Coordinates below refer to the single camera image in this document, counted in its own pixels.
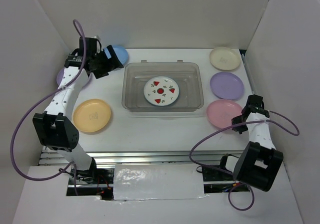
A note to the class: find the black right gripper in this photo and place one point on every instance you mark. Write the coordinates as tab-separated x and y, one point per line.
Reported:
239	129

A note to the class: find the pink plastic plate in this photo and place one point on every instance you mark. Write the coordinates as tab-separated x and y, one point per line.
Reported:
220	112

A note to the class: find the orange plastic plate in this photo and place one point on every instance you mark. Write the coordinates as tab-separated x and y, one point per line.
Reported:
92	115

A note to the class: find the clear plastic bin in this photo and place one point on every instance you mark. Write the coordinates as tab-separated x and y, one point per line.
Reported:
186	74

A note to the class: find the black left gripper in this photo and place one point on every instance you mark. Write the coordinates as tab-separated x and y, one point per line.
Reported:
112	64

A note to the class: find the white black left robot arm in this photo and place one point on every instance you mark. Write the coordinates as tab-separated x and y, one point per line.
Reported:
54	126

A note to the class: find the aluminium frame rail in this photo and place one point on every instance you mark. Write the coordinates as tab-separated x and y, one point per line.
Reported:
105	158

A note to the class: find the purple plate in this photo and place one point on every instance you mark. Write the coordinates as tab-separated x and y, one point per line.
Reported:
227	85
61	74

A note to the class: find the white taped cover sheet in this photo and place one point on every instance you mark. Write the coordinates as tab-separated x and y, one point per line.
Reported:
157	181

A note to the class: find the cream plastic plate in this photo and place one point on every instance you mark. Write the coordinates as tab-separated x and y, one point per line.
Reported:
225	59

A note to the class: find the blue plastic plate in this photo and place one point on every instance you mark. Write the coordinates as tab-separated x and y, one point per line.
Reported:
121	54

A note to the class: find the white strawberry pattern plate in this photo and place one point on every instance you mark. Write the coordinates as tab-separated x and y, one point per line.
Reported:
161	91

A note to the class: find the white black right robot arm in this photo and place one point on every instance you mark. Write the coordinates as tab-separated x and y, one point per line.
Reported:
260	162

